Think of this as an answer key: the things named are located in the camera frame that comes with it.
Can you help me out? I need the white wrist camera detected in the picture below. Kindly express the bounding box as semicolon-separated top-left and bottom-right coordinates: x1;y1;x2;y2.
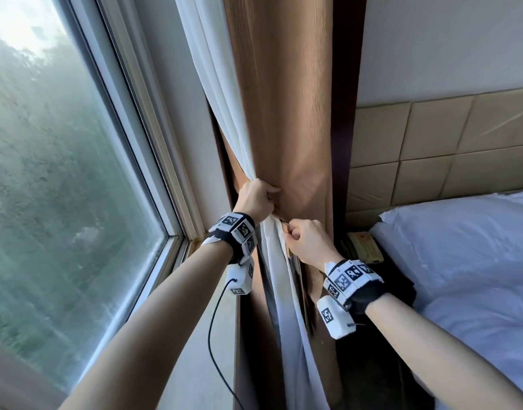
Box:
225;256;255;296
316;294;358;341

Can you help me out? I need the person's left hand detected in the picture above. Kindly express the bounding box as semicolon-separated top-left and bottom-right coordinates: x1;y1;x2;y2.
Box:
232;178;282;227

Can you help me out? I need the person's right forearm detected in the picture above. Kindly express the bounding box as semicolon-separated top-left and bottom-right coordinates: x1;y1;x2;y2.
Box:
366;293;523;410

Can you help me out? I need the white pillow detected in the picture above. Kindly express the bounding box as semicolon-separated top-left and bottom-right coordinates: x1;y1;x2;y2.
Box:
368;188;523;314

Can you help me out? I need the dark red wooden wall panel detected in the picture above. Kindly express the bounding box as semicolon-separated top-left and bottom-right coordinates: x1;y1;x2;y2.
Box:
331;0;368;251

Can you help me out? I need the right black marker wristband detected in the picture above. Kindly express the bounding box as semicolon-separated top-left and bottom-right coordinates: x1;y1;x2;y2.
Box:
322;258;388;316

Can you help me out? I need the left black marker wristband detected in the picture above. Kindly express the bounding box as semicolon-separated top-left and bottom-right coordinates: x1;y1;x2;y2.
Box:
201;211;259;266

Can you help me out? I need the brown curtain tieback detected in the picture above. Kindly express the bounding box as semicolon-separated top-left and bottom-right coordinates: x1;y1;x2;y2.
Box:
279;216;293;259

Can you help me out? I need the dark nightstand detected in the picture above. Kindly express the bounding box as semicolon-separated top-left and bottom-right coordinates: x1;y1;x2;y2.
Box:
336;239;435;410

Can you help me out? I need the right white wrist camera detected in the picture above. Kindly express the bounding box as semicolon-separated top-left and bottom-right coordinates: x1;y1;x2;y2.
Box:
316;294;358;341

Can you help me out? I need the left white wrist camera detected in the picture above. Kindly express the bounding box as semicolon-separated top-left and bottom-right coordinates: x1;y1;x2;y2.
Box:
225;256;255;296

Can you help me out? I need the person's left forearm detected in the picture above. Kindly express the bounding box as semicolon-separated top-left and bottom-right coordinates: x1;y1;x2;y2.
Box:
60;240;233;410

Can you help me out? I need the black marker wristband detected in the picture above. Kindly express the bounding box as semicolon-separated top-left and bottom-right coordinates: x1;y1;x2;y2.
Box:
201;211;259;266
322;258;388;316

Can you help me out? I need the beige telephone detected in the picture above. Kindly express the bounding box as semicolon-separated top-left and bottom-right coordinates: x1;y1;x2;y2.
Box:
346;231;385;265

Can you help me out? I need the glass window with frame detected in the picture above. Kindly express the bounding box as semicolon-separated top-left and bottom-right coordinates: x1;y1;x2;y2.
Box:
0;0;207;410

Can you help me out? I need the white curtain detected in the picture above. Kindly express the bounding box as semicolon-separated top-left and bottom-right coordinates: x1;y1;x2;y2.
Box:
174;0;331;410

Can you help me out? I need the beige window sill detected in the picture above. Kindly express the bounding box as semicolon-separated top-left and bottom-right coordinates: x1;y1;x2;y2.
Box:
157;239;241;410

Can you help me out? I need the brown curtain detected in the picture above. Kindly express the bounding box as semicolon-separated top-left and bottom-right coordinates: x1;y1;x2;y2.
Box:
209;0;344;410

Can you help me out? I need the left black camera cable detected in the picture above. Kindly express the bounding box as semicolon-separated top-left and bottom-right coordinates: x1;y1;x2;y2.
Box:
207;277;245;410

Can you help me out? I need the person's right hand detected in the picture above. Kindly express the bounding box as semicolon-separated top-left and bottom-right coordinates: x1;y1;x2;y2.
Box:
282;218;344;273

